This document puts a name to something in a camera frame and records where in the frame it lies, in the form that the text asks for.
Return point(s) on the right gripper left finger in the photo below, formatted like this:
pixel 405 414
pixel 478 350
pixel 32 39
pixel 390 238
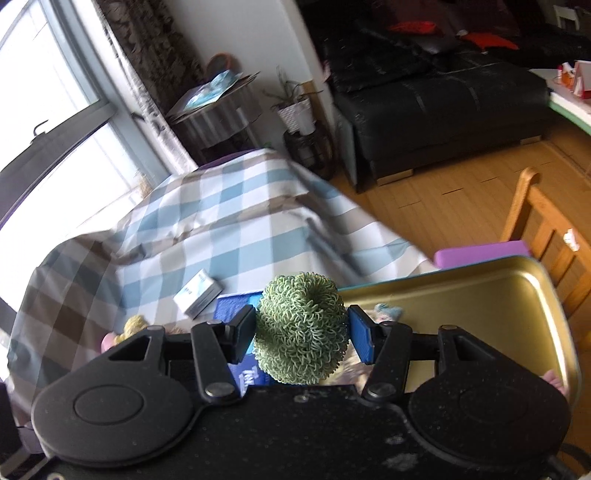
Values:
pixel 214 347

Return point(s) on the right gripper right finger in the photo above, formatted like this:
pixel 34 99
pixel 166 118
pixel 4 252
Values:
pixel 386 347

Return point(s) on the small white tissue box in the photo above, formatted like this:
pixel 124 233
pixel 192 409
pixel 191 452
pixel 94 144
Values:
pixel 197 294

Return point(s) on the yellow plush toy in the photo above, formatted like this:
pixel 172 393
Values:
pixel 132 326

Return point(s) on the green chenille ball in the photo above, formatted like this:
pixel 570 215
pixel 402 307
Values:
pixel 301 329

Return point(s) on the pink plush toy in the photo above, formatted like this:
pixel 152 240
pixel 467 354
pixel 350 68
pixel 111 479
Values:
pixel 555 380

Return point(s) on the potpourri sachet bag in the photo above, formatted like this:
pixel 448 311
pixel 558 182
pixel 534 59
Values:
pixel 368 330

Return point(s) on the blue Tempo tissue pack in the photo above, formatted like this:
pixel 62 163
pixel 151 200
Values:
pixel 239 312

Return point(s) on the checkered blue beige tablecloth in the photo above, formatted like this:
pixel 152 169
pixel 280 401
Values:
pixel 243 223

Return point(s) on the purple mat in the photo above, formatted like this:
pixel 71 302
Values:
pixel 461 256

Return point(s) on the gold metal tin tray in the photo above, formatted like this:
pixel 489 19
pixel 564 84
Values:
pixel 509 303

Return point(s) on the wooden chair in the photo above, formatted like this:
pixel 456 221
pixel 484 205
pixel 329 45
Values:
pixel 555 225

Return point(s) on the dark wooden plant stand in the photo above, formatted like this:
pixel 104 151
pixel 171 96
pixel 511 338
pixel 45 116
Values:
pixel 316 151

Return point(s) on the round side table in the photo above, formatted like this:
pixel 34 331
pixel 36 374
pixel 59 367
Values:
pixel 216 118

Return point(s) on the white potted plant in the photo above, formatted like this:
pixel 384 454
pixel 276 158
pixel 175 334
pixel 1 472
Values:
pixel 293 105

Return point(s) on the black leather sofa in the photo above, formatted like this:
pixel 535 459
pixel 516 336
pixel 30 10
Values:
pixel 405 101

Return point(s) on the patterned curtain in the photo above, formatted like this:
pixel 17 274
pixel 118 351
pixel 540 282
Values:
pixel 159 66

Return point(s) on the glass coffee table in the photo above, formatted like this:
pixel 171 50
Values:
pixel 559 82

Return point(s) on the red cushion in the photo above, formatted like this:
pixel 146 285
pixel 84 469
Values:
pixel 486 41

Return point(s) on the white box on table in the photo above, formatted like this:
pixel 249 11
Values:
pixel 581 86

